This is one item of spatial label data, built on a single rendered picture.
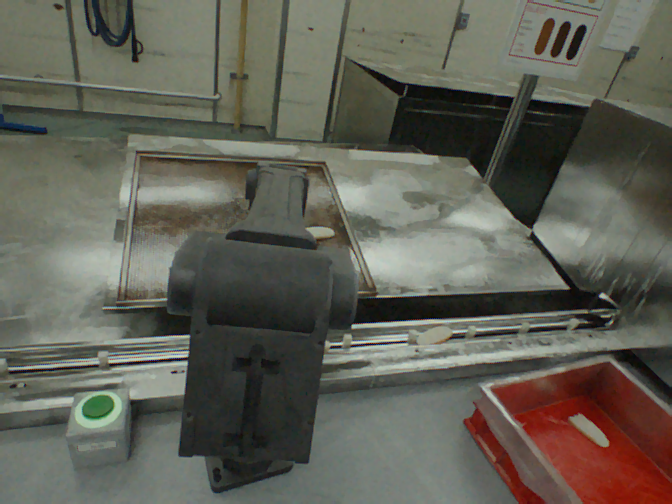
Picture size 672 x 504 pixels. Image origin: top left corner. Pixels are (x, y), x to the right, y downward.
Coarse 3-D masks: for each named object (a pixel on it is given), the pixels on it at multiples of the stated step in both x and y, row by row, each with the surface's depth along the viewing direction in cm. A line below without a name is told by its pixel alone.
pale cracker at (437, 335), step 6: (432, 330) 93; (438, 330) 93; (444, 330) 94; (450, 330) 94; (420, 336) 91; (426, 336) 91; (432, 336) 91; (438, 336) 92; (444, 336) 92; (450, 336) 93; (420, 342) 90; (426, 342) 90; (432, 342) 90; (438, 342) 91
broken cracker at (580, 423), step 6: (570, 420) 83; (576, 420) 83; (582, 420) 83; (588, 420) 83; (576, 426) 82; (582, 426) 82; (588, 426) 82; (594, 426) 82; (582, 432) 81; (588, 432) 81; (594, 432) 81; (600, 432) 81; (588, 438) 81; (594, 438) 80; (600, 438) 80; (606, 438) 81; (600, 444) 80; (606, 444) 80
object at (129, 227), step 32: (224, 160) 119; (256, 160) 122; (288, 160) 125; (192, 192) 107; (224, 192) 109; (128, 224) 94; (192, 224) 99; (224, 224) 101; (320, 224) 109; (128, 256) 88; (160, 256) 90; (128, 288) 82
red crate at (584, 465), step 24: (552, 408) 85; (576, 408) 86; (480, 432) 76; (528, 432) 80; (552, 432) 80; (576, 432) 81; (504, 456) 71; (552, 456) 76; (576, 456) 77; (600, 456) 78; (624, 456) 79; (648, 456) 80; (504, 480) 70; (576, 480) 73; (600, 480) 74; (624, 480) 75; (648, 480) 75
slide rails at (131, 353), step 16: (528, 320) 104; (544, 320) 105; (560, 320) 106; (592, 320) 108; (336, 336) 88; (352, 336) 89; (368, 336) 89; (384, 336) 90; (400, 336) 91; (496, 336) 97; (512, 336) 98; (528, 336) 99; (80, 352) 74; (96, 352) 74; (112, 352) 75; (128, 352) 76; (144, 352) 76; (160, 352) 77; (176, 352) 77; (336, 352) 84; (96, 368) 72; (112, 368) 72; (128, 368) 73; (144, 368) 73
